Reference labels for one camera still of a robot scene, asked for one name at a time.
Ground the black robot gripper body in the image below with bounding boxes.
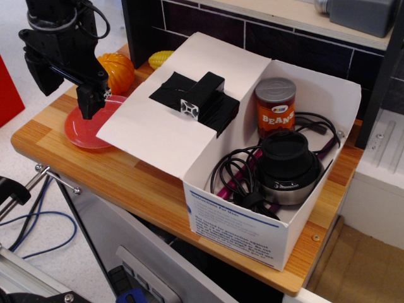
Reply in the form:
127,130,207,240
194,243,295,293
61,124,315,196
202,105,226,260
18,8,111,97

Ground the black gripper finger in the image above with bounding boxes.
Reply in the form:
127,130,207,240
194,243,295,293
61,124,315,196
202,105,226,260
76,85,105,120
25,56,64,96

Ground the white cardboard box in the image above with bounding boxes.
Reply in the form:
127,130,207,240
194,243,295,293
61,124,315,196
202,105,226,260
97,32,361,270

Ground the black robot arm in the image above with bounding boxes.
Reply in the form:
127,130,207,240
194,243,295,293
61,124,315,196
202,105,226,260
19,0,111,120

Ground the red plastic plate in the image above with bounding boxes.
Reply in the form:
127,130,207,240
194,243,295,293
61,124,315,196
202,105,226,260
64,95,126,149

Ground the orange toy pumpkin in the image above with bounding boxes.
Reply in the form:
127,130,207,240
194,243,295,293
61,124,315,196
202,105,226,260
97,52,135,95

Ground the red box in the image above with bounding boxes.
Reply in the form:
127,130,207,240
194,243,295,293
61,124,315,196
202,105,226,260
0,58,25,127

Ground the yellow toy corn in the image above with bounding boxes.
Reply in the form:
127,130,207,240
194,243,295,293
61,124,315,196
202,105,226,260
148,50,174,70

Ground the black taped aluminium profile block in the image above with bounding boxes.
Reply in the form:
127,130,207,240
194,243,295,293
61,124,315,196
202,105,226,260
150,72,240,136

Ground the metal clamp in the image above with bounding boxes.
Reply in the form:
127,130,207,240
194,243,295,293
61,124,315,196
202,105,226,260
1,164,83,220

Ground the orange beans can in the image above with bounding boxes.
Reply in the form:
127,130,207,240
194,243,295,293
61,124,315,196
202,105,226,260
254,77,297,139

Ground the black silver 3D mouse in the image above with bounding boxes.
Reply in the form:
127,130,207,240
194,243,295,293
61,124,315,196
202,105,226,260
256,130,324,206

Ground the wooden shelf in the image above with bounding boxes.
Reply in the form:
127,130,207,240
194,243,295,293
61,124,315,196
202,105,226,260
169,1,393,51

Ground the grey metal container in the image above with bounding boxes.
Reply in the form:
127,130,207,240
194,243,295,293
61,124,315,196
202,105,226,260
314,0,398,38

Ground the black floor cable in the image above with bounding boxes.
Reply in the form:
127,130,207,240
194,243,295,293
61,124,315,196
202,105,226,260
8,175,54,253

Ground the blue cable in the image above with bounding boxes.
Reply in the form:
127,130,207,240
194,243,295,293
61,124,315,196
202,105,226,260
0,176,78,260

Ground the black mouse cable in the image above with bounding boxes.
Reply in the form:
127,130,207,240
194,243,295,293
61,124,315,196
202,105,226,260
209,111,341,221

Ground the aluminium rail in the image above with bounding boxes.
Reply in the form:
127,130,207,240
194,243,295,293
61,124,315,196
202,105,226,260
1,247,88,303

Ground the blue black clamp handle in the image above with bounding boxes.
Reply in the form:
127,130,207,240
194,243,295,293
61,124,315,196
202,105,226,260
107,266,148,303

